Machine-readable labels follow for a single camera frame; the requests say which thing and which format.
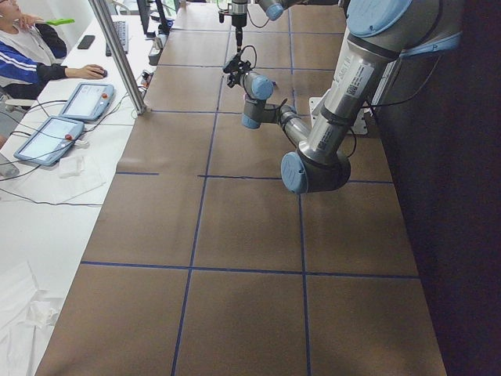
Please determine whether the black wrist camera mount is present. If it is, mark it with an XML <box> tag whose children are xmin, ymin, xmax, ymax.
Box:
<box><xmin>222</xmin><ymin>53</ymin><xmax>252</xmax><ymax>74</ymax></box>

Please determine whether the black smartphone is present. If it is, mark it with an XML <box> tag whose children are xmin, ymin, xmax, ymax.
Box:
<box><xmin>77</xmin><ymin>34</ymin><xmax>96</xmax><ymax>50</ymax></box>

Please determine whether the upper teach pendant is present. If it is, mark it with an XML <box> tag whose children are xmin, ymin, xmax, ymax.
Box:
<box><xmin>59</xmin><ymin>82</ymin><xmax>115</xmax><ymax>121</ymax></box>

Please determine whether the person's forearm blue jacket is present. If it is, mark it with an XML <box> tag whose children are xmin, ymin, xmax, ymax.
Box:
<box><xmin>1</xmin><ymin>42</ymin><xmax>68</xmax><ymax>99</ymax></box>

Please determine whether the person's hand on mouse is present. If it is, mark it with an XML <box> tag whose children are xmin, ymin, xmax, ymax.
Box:
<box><xmin>75</xmin><ymin>64</ymin><xmax>105</xmax><ymax>79</ymax></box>

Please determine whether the teach pendant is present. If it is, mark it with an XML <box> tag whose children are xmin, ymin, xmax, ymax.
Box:
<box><xmin>13</xmin><ymin>116</ymin><xmax>85</xmax><ymax>166</ymax></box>
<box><xmin>59</xmin><ymin>82</ymin><xmax>115</xmax><ymax>121</ymax></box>

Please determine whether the black keyboard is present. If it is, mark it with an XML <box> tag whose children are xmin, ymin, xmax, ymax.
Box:
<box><xmin>112</xmin><ymin>20</ymin><xmax>129</xmax><ymax>54</ymax></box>

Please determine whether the aluminium frame post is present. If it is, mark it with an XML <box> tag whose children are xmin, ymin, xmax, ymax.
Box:
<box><xmin>88</xmin><ymin>0</ymin><xmax>146</xmax><ymax>115</ymax></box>

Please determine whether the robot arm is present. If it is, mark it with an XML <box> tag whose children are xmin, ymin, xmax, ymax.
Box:
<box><xmin>218</xmin><ymin>0</ymin><xmax>350</xmax><ymax>52</ymax></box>
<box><xmin>223</xmin><ymin>0</ymin><xmax>464</xmax><ymax>194</ymax></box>

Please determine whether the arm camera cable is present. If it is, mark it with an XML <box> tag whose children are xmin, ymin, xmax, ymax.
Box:
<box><xmin>234</xmin><ymin>45</ymin><xmax>258</xmax><ymax>75</ymax></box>

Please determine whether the lower teach pendant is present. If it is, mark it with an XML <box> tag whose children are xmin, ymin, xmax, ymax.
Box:
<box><xmin>13</xmin><ymin>116</ymin><xmax>85</xmax><ymax>166</ymax></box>

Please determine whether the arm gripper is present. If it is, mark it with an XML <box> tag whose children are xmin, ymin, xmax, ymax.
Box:
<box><xmin>230</xmin><ymin>0</ymin><xmax>247</xmax><ymax>52</ymax></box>
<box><xmin>226</xmin><ymin>70</ymin><xmax>250</xmax><ymax>89</ymax></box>

